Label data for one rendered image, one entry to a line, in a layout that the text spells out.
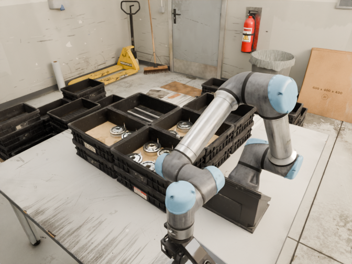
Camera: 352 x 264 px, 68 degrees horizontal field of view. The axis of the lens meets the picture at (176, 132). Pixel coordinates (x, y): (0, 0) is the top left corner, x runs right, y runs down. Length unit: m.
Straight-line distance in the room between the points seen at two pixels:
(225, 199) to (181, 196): 0.60
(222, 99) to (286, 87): 0.20
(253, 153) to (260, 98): 0.41
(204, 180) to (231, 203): 0.52
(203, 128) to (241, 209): 0.50
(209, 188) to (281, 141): 0.44
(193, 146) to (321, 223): 1.76
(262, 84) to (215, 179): 0.35
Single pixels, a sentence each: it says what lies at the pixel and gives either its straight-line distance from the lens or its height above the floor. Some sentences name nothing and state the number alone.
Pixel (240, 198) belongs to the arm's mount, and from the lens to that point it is 1.18.
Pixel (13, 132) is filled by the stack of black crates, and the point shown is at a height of 0.48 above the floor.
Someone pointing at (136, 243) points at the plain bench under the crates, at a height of 0.70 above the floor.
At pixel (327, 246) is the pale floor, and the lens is 2.31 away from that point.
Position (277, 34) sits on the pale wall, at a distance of 4.14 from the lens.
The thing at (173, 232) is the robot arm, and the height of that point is 1.11.
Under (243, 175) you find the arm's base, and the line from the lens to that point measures 1.23.
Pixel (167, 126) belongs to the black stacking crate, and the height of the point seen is 0.86.
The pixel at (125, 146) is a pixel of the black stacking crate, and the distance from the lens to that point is 1.43.
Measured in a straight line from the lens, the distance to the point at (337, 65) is 3.90.
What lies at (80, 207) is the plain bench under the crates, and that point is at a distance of 1.44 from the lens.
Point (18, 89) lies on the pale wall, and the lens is 4.58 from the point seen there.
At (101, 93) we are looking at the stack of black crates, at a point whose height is 0.49.
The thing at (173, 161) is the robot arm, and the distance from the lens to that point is 0.80.
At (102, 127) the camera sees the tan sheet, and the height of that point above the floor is 0.83.
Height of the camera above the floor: 1.71
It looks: 32 degrees down
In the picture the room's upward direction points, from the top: 1 degrees counter-clockwise
